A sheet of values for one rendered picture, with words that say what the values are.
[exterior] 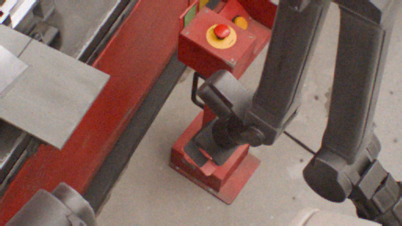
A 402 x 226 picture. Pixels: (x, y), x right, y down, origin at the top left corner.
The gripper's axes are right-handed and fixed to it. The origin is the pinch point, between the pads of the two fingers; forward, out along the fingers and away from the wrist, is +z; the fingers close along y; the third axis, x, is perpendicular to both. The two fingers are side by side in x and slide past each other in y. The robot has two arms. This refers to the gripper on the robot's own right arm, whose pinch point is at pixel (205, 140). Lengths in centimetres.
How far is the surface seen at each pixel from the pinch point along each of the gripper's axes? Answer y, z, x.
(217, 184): -30, 88, 31
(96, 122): -6, 59, -12
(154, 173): -23, 103, 17
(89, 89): 6.0, 10.3, -21.0
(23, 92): 14.7, 14.5, -29.4
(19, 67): 11.3, 16.5, -33.8
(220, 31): -32.7, 25.7, -9.2
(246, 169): -43, 92, 37
